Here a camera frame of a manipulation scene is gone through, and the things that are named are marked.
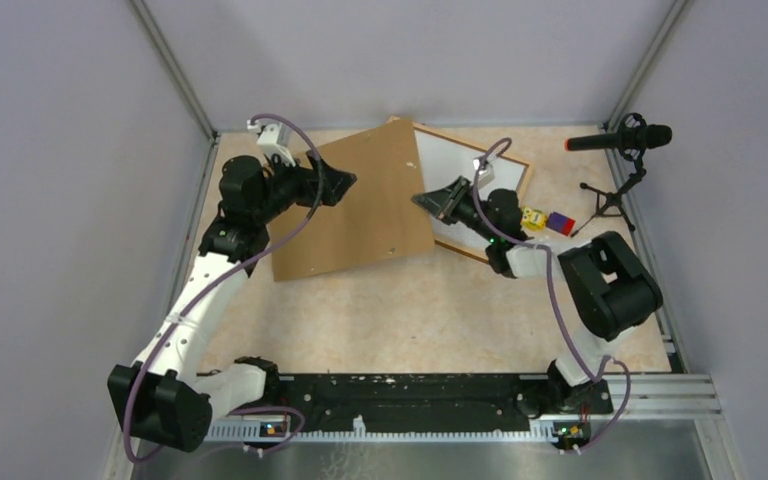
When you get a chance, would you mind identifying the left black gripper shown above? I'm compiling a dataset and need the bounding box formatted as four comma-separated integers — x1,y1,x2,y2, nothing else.
253,148,356,224

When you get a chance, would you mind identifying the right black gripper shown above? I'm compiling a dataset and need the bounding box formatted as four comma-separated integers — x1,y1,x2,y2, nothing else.
413,176,499,243

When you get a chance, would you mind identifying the plant photo print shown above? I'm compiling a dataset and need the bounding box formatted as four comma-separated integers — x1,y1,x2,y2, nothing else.
414,124,534,261

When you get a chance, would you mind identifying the brown backing board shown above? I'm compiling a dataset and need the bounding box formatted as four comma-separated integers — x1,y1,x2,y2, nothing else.
268,119,435,282

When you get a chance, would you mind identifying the wooden picture frame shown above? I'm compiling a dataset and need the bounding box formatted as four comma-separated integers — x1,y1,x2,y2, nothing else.
411,122,533,263

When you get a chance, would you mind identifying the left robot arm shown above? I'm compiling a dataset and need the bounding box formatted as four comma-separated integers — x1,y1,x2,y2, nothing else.
107,152,357,462

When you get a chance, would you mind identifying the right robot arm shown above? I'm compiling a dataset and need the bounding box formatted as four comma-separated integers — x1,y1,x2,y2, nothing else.
411,177,663,412

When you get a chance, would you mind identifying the yellow owl toy block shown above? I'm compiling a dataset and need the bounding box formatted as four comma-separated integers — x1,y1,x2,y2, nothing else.
520,206,548,231

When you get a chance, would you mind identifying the purple red toy block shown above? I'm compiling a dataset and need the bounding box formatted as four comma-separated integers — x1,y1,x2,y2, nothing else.
546,212,576,236

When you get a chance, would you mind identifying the microphone tripod stand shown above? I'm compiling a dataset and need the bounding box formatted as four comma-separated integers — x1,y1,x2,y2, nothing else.
569,112,649,238

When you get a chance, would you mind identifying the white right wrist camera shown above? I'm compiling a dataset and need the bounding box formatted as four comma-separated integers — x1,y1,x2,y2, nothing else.
473,157,495,189

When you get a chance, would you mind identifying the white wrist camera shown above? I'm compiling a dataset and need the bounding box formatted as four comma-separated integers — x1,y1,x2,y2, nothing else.
473,157,495,189
247,120,296,167

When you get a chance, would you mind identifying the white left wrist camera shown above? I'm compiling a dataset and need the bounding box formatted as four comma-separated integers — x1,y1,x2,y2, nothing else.
247,120,296,167

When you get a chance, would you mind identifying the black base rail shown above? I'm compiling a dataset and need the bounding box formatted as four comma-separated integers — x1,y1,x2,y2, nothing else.
242,373,614,434

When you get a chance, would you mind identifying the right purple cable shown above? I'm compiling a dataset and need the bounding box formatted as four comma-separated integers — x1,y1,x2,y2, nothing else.
471,137,632,455

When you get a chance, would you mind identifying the purple cable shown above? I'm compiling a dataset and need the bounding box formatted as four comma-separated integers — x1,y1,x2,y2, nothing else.
471,137,632,455
122,112,326,465

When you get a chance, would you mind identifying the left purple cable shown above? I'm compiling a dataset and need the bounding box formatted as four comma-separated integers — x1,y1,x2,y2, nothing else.
122,112,326,465

